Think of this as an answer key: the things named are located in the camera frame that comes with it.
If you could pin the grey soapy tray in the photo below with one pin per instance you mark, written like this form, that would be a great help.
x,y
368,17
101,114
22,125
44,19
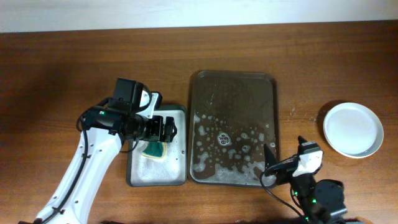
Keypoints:
x,y
169,170

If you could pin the green yellow sponge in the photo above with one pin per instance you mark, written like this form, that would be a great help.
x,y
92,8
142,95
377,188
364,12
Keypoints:
x,y
155,150

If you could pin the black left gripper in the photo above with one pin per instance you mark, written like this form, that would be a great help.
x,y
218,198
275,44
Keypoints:
x,y
170,129

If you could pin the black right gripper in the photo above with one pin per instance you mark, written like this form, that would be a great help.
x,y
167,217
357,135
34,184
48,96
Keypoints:
x,y
287,167

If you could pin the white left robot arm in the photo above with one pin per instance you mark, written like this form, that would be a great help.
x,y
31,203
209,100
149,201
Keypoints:
x,y
103,135

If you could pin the dark brown serving tray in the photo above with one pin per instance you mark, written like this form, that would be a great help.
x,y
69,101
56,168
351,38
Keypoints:
x,y
233,116

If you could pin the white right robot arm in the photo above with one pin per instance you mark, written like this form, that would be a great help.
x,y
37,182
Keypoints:
x,y
315,201

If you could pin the pale green stained plate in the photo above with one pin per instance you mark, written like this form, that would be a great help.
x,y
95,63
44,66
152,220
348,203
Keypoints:
x,y
353,130

